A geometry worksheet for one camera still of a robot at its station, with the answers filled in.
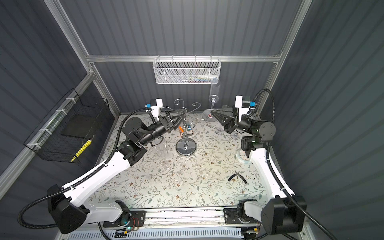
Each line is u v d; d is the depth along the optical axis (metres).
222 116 0.54
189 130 1.08
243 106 0.48
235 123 0.51
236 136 1.05
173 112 0.53
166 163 0.91
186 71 1.24
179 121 0.53
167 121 0.52
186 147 0.99
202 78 0.91
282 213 0.39
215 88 0.69
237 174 0.88
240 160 0.91
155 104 0.57
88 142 0.71
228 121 0.53
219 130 1.09
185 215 0.76
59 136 0.70
